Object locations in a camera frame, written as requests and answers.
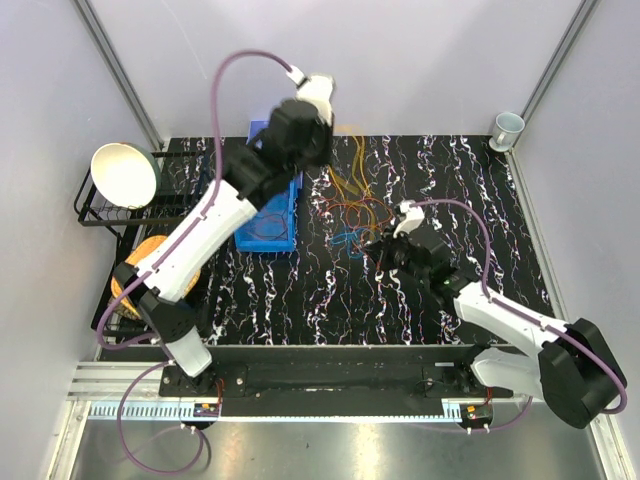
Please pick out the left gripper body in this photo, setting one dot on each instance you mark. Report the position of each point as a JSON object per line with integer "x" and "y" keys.
{"x": 318, "y": 153}

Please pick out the white mug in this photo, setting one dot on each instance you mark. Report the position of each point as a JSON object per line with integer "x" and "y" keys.
{"x": 506, "y": 130}

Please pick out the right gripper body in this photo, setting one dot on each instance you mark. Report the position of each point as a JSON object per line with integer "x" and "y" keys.
{"x": 398, "y": 257}

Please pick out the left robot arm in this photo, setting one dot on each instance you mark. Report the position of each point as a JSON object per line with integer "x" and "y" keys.
{"x": 157, "y": 284}

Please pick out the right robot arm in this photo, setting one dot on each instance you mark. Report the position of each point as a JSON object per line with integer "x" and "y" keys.
{"x": 569, "y": 366}

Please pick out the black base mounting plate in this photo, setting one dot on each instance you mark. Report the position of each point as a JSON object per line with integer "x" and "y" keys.
{"x": 334, "y": 383}

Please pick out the aluminium frame rail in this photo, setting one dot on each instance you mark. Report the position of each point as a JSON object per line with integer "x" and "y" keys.
{"x": 131, "y": 391}

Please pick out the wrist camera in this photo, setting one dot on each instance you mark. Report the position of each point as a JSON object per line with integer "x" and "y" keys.
{"x": 316, "y": 89}
{"x": 409, "y": 216}

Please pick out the black wire dish rack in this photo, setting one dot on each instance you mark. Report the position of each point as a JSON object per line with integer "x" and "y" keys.
{"x": 185, "y": 176}

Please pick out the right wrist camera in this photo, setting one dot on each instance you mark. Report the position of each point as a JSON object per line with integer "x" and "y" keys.
{"x": 409, "y": 216}

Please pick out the light purple plastic bin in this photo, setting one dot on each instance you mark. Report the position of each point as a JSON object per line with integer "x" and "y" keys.
{"x": 255, "y": 127}

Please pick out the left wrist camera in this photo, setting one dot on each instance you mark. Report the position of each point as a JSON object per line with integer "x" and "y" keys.
{"x": 316, "y": 89}

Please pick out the blue plastic bin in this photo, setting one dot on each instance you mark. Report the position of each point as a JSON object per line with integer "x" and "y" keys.
{"x": 273, "y": 229}

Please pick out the white bowl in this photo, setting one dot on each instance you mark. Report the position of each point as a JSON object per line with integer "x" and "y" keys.
{"x": 125, "y": 174}

